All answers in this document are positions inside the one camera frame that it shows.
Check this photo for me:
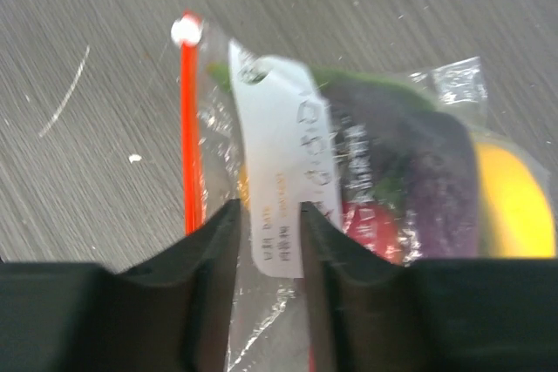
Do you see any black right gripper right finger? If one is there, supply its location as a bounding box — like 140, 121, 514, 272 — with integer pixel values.
300, 202, 419, 371

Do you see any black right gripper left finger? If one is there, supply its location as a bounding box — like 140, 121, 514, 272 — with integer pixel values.
104, 200, 242, 371

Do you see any red toy pepper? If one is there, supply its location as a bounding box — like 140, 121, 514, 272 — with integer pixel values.
343, 202, 403, 265

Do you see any clear zip bag orange zipper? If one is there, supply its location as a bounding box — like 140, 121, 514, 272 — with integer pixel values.
171, 13, 557, 371

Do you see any purple toy eggplant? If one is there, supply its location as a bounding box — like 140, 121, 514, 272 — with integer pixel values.
322, 79, 480, 261

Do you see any yellow toy banana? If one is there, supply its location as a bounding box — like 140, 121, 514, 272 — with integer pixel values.
474, 141, 556, 259

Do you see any green toy lettuce leaf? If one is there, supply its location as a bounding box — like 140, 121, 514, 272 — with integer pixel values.
205, 62, 436, 111

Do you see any small orange toy fruit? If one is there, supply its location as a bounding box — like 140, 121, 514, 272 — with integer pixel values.
237, 165, 249, 209

